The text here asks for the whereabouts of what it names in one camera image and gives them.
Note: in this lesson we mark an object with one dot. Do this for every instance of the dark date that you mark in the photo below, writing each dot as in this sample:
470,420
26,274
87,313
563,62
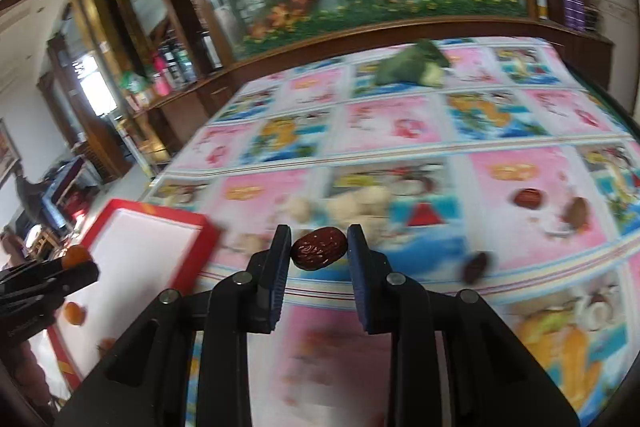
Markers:
476,267

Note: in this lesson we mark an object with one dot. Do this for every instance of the small orange kumquat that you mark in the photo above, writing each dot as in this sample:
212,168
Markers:
75,255

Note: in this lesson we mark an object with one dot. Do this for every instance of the brown longan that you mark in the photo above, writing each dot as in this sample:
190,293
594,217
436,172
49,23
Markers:
576,213

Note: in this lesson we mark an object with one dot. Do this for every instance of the dark wooden cabinet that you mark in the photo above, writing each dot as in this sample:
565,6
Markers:
124,36

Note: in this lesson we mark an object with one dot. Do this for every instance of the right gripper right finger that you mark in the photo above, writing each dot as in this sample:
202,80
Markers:
369,271

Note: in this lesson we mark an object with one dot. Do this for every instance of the purple bottles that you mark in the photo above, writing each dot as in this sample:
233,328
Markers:
575,14

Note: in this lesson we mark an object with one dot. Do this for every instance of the red date on cloth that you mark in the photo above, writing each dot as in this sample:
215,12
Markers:
528,198

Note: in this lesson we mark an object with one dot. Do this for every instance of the red white box tray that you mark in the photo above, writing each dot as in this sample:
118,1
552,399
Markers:
140,250

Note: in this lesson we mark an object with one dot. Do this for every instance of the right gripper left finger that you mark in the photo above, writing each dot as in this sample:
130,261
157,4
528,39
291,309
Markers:
271,277

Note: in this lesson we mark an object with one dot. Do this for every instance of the orange kumquat in tray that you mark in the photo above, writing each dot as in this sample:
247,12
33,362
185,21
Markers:
74,314

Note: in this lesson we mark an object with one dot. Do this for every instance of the green leafy vegetable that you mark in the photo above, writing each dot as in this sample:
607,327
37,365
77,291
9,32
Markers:
422,64

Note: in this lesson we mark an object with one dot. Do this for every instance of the colourful fruit print tablecloth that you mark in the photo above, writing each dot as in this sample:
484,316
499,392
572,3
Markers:
429,174

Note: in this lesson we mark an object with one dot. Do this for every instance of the pink bottle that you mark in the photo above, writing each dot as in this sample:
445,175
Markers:
161,85

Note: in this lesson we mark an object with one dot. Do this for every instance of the red date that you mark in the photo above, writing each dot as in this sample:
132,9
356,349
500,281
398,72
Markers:
528,198
319,248

